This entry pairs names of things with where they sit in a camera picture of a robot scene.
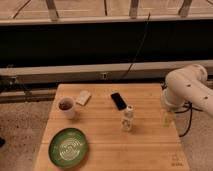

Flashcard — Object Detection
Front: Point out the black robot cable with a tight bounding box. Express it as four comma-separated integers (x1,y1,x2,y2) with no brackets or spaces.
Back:
174,101,203,138

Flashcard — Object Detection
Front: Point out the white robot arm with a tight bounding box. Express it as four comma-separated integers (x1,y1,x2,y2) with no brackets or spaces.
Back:
160,64,213,127

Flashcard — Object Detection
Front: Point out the small beige card packet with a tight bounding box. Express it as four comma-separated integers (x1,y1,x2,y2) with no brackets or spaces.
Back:
75,90,91,106

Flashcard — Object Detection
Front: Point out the small clear plastic bottle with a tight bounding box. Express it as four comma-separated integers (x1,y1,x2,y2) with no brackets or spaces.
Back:
121,105,134,132

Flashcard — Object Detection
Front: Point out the wall power outlet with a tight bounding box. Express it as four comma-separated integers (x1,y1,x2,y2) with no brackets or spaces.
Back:
101,72,108,80

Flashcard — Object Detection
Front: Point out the black smartphone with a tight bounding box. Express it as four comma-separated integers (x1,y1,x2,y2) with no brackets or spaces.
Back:
111,92,127,110

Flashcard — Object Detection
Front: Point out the white mug with drink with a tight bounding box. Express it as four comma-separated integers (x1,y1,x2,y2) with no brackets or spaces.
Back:
58,97,75,119

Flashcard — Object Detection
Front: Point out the green patterned plate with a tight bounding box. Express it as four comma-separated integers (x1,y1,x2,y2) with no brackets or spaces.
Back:
48,128,88,169

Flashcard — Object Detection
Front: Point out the black hanging cable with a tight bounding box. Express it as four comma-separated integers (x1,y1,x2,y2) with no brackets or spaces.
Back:
118,12,152,82

